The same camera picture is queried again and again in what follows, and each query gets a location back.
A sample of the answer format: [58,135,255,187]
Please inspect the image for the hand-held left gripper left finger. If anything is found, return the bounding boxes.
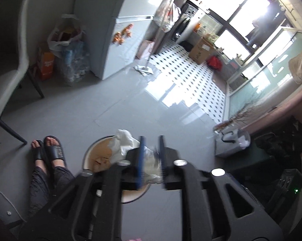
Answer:
[18,136,146,241]

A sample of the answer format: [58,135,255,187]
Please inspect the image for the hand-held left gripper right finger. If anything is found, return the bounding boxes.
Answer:
[158,135,284,241]

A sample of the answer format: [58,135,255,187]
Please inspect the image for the clear plastic wrap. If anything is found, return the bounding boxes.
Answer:
[108,129,141,165]

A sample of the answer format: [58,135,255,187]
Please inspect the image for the round white trash bin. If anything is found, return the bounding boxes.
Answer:
[84,135,150,204]

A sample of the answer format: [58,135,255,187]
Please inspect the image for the brown paper liner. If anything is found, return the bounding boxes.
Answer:
[87,141,116,174]

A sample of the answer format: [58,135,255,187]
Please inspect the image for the grey square bucket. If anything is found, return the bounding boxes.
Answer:
[215,128,252,158]

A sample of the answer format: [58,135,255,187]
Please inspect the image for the dry twig bundle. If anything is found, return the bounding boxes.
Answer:
[214,98,267,133]

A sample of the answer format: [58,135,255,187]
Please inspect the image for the person's legs in sandals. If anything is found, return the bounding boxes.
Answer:
[44,137,76,197]

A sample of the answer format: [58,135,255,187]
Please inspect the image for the black slipper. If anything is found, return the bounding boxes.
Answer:
[43,136,66,167]
[32,140,45,161]

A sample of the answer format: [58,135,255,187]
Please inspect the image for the white flat mop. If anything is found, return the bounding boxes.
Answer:
[134,28,161,77]

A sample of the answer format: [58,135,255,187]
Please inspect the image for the person's left leg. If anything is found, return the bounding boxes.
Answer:
[28,141,51,219]

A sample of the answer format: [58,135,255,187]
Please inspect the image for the red bag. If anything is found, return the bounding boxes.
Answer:
[207,55,223,70]

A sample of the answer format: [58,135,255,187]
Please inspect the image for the small beige cardboard box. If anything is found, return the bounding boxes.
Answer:
[136,40,155,59]

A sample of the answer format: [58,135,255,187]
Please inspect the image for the large brown cardboard box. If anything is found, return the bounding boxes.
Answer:
[188,37,218,65]

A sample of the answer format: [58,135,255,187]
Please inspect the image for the small black bag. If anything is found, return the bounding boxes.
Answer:
[180,41,194,52]

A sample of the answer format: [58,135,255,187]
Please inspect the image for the pack of water bottles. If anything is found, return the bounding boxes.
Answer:
[57,41,91,86]

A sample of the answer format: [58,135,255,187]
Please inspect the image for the black backpack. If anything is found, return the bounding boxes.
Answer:
[255,117,302,156]

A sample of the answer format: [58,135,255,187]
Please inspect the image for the black device with green light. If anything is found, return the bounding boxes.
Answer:
[266,169,302,211]

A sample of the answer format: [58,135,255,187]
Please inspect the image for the glass sliding door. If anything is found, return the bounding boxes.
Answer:
[226,28,302,128]

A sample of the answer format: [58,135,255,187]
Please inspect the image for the orange carton box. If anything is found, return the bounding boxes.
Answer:
[38,43,56,81]

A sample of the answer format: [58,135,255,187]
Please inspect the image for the dark kitchen appliance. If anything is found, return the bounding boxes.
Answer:
[171,4,199,42]

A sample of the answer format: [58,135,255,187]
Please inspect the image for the hanging white plastic bag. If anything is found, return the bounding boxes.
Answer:
[163,4,181,32]

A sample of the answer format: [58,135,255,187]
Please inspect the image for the white plastic bag with goods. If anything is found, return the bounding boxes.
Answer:
[47,14,87,53]

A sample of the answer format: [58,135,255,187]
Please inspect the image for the stainless steel cabinet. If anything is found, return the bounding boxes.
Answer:
[151,0,178,54]

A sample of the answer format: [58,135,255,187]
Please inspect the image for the grey chair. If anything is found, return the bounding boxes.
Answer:
[0,0,44,145]

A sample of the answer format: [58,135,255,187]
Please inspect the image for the white fridge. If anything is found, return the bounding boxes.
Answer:
[74,0,154,81]

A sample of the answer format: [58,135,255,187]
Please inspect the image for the beige cloth bag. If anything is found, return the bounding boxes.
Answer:
[289,49,302,84]

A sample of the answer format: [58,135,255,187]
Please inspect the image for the large window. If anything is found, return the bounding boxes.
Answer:
[209,0,287,61]

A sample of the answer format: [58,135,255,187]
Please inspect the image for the white cable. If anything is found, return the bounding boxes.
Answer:
[0,176,23,221]

